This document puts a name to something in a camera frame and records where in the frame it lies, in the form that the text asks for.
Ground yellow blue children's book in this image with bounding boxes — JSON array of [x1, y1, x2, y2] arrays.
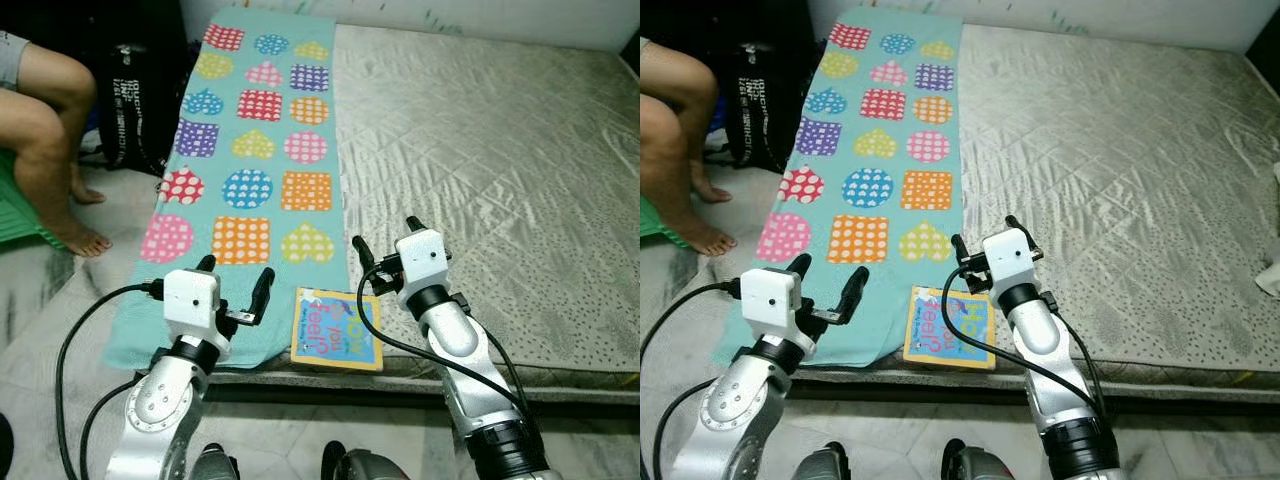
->
[[289, 286, 385, 372], [902, 284, 997, 370]]

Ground grey quilted mattress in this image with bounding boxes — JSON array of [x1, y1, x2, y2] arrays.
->
[[800, 22, 1280, 389], [205, 22, 641, 391]]

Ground teal patterned towel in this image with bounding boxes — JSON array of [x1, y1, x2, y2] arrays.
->
[[103, 8, 353, 369], [713, 8, 966, 367]]

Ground silver left robot leg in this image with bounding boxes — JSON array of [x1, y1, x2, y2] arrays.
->
[[188, 443, 241, 480], [800, 443, 853, 480]]

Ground silver robot leg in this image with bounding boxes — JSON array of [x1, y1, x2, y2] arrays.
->
[[800, 443, 853, 480], [940, 438, 1023, 480], [320, 440, 413, 480], [188, 443, 241, 480]]

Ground black bag white print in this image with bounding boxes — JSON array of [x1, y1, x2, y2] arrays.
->
[[723, 40, 816, 176], [97, 40, 193, 178]]

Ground silver right robot leg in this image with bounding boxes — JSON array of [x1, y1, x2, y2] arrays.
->
[[940, 438, 1023, 480], [320, 440, 413, 480]]

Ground dark bed base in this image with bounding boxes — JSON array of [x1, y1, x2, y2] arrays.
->
[[790, 383, 1280, 406], [200, 385, 641, 406]]

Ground grey shorts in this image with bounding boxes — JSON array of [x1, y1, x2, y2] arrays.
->
[[0, 30, 31, 91]]

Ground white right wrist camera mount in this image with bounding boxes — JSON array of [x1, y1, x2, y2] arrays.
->
[[395, 229, 449, 297], [982, 228, 1036, 296]]

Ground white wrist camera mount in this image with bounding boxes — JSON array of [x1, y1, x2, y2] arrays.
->
[[740, 268, 803, 338], [982, 228, 1036, 296], [395, 229, 449, 297], [162, 268, 223, 338]]

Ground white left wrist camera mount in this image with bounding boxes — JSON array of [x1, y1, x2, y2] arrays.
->
[[740, 268, 803, 338], [162, 268, 223, 338]]

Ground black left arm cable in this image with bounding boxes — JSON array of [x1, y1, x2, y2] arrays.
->
[[640, 282, 746, 471], [55, 282, 166, 480]]

